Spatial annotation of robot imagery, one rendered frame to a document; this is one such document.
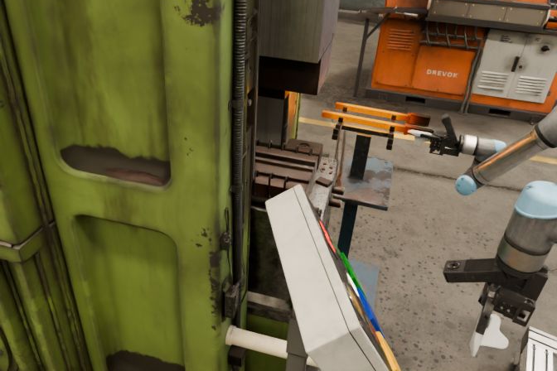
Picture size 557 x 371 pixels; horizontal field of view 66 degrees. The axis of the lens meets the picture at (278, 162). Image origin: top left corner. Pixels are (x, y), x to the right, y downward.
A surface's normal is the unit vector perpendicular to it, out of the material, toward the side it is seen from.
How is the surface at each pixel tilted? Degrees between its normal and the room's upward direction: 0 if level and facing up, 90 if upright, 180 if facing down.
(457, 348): 0
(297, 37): 90
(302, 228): 30
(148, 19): 89
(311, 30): 90
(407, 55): 90
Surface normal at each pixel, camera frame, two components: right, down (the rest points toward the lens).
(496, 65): -0.26, 0.47
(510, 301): -0.49, 0.41
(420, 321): 0.07, -0.87
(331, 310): -0.44, -0.73
